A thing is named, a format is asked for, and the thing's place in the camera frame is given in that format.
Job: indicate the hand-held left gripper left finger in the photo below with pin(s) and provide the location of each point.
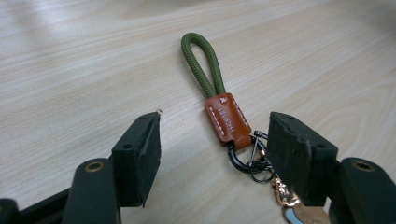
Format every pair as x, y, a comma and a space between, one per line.
137, 161

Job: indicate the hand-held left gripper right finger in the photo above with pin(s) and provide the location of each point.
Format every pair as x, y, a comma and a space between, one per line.
295, 161

